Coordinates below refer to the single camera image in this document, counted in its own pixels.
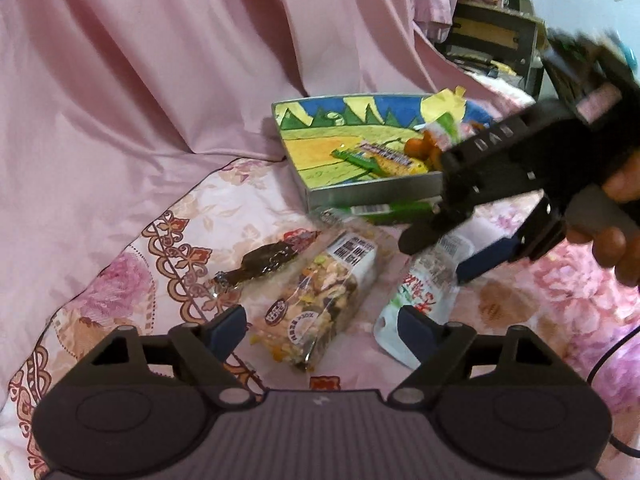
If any mixed nuts clear bag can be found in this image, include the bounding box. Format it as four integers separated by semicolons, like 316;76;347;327
252;230;380;370

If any floral bed cover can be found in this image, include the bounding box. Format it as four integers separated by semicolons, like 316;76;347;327
1;159;639;479

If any person's right hand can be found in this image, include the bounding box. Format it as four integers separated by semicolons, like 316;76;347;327
565;151;639;288

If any orange green white packet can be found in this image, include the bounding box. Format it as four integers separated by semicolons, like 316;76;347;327
413;112;474;151

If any dark wooden desk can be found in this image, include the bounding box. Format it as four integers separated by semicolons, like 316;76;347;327
437;0;547;99

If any orange tangerine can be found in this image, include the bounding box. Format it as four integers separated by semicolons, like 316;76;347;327
404;138;433;160

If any white green snack pouch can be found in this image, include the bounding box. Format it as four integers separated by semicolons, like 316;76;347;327
373;234;475;370

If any yellow cracker packet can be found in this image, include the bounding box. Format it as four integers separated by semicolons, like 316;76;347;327
331;141;428;178

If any grey tray with dinosaur drawing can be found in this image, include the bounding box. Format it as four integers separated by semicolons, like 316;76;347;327
271;88;492;210

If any green sausage stick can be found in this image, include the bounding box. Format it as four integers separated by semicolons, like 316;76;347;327
317;200;439;226

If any dried meat clear packet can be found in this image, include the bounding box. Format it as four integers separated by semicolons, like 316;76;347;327
210;229;320;292

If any pink satin sheet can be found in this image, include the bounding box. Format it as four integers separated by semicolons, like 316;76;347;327
1;0;512;380

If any orange jelly packet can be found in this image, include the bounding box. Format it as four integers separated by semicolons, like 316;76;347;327
457;120;486;143

